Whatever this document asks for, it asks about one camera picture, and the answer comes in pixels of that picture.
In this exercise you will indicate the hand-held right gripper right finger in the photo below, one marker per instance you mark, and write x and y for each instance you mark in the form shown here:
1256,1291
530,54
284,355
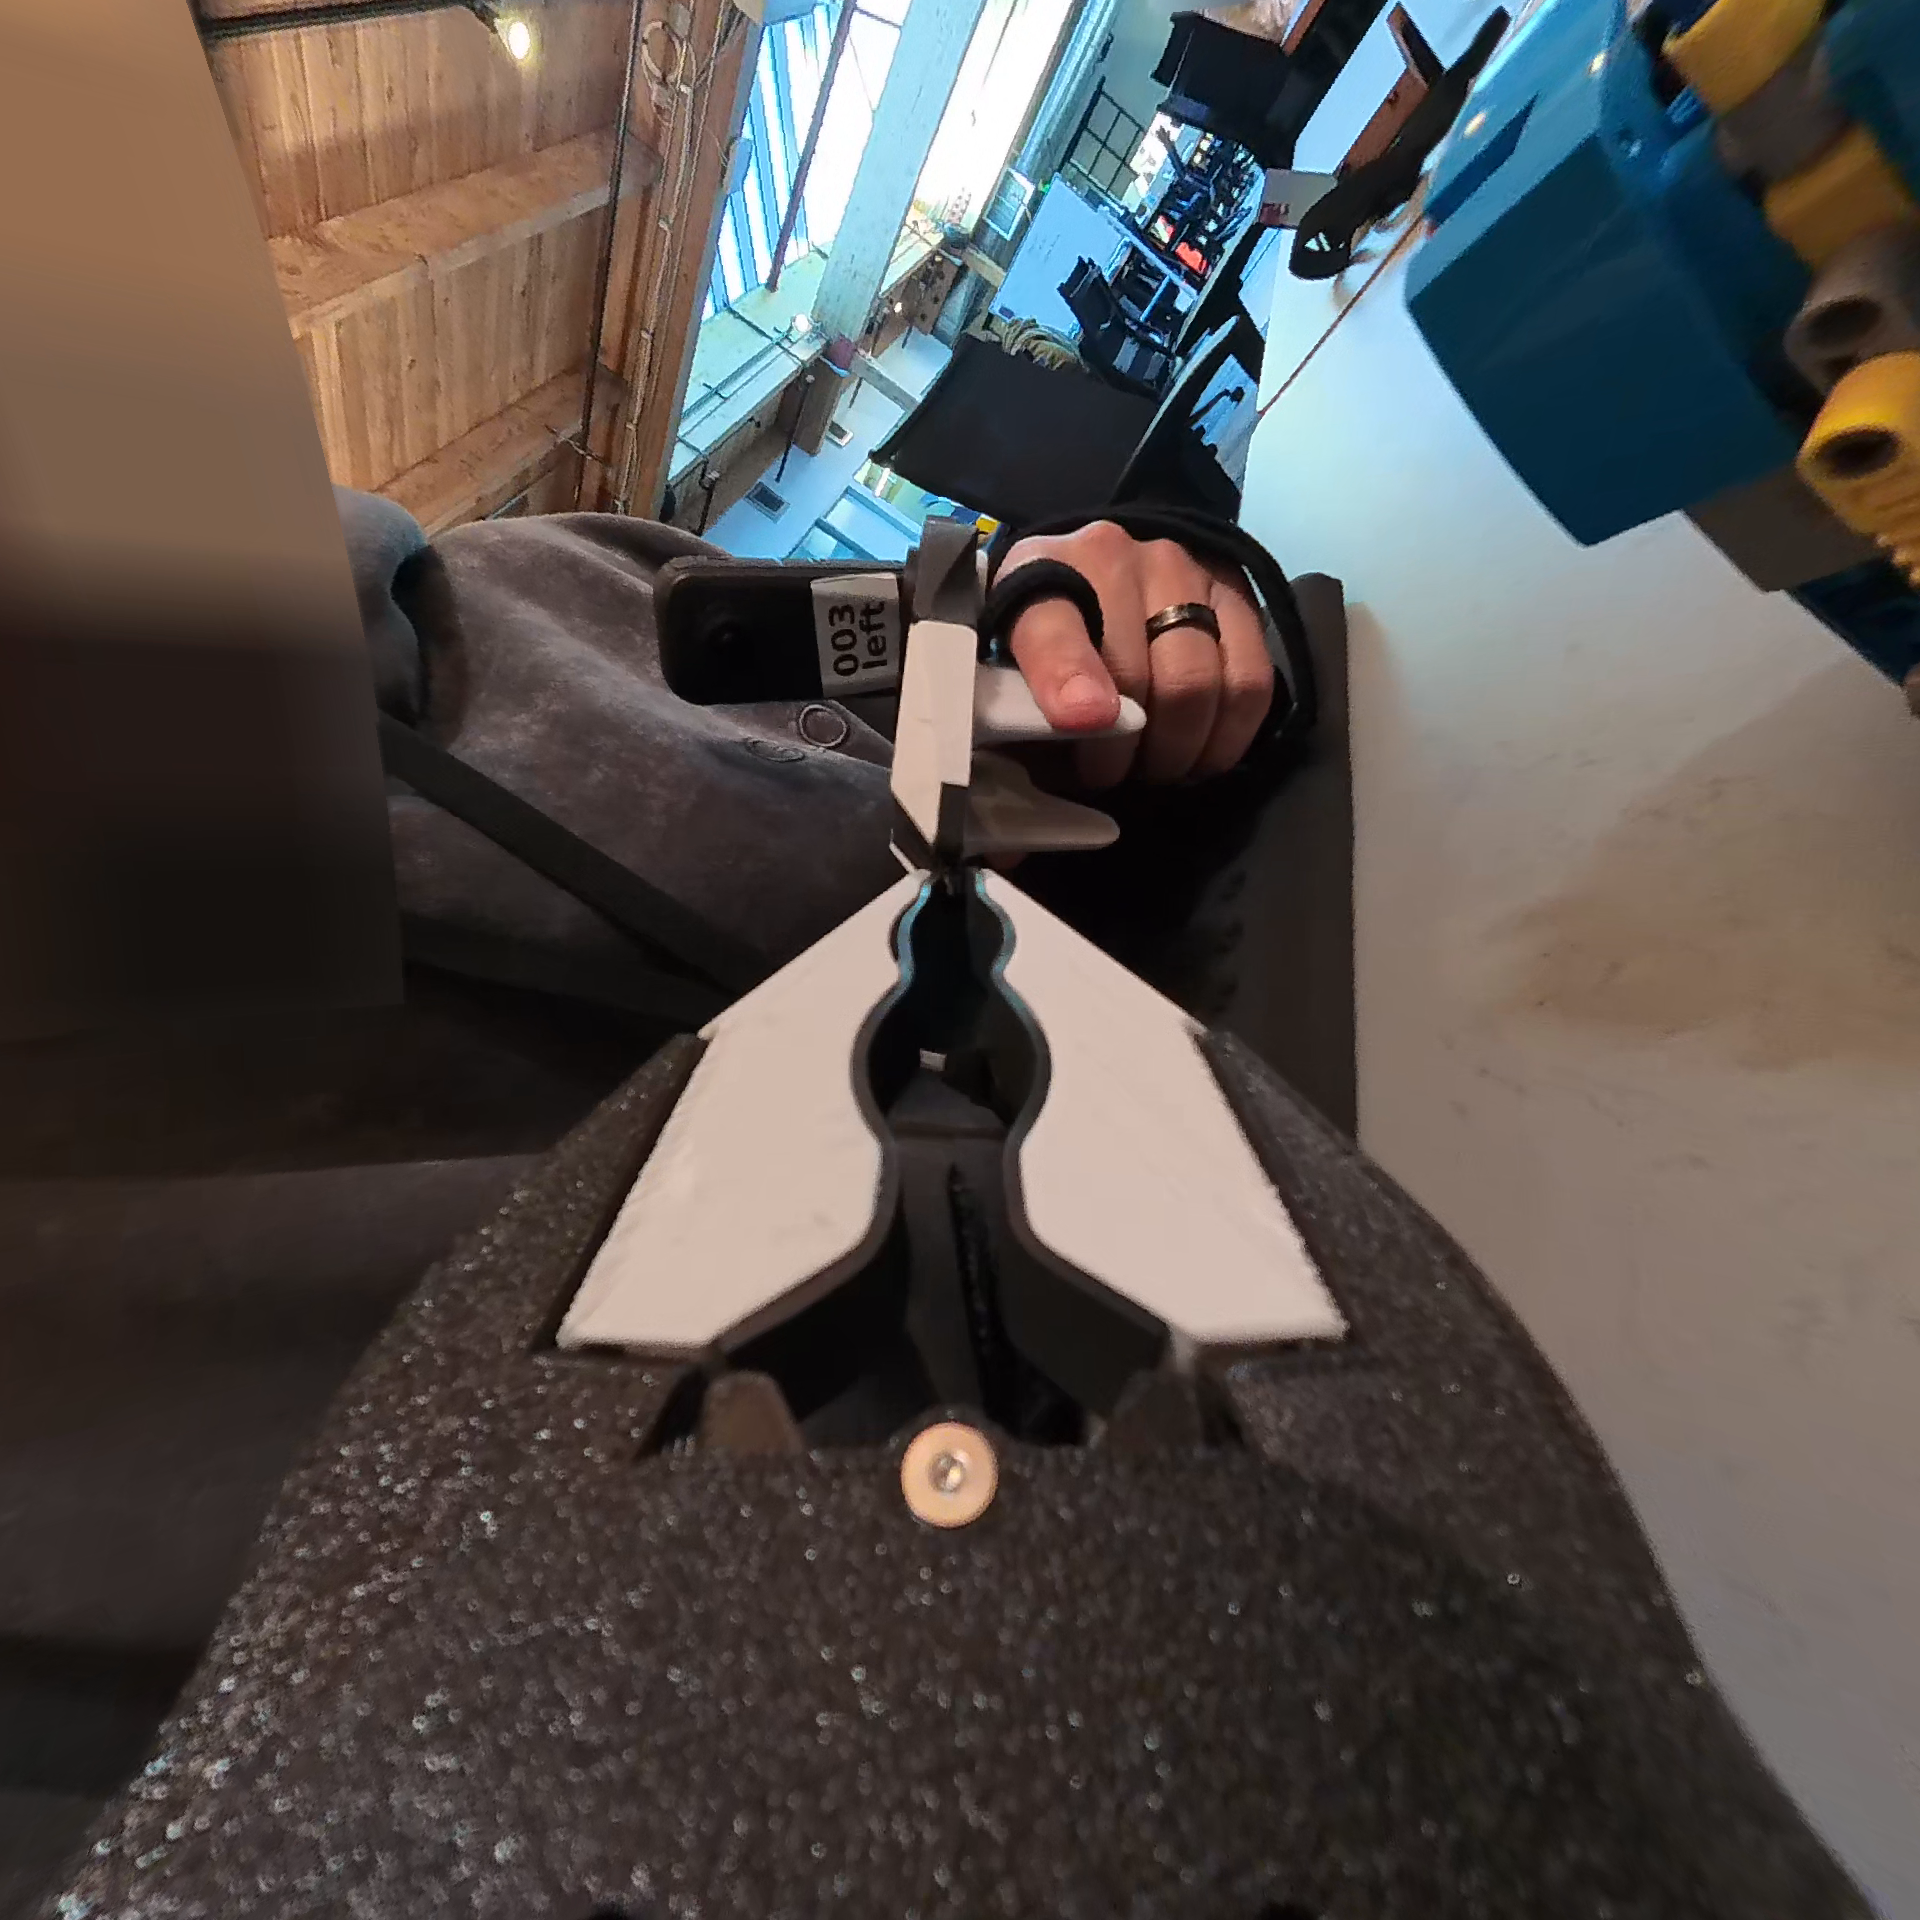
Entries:
1171,1200

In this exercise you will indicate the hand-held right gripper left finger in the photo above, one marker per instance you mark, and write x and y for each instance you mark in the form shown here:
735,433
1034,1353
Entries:
735,1200

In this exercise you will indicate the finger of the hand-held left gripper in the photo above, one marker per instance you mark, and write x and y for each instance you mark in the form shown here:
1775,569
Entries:
937,704

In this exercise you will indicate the blue toy brick robot model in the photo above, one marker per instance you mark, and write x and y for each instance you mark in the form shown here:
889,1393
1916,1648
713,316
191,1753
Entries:
1576,300

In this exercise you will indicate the person's left hand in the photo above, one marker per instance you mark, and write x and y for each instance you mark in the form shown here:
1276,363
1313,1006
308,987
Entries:
1185,675

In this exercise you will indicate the dark grey jacket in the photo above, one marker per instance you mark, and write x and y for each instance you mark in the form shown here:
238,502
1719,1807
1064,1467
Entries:
600,721

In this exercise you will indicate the black office chair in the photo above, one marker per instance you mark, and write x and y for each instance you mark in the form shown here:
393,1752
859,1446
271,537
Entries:
1019,406

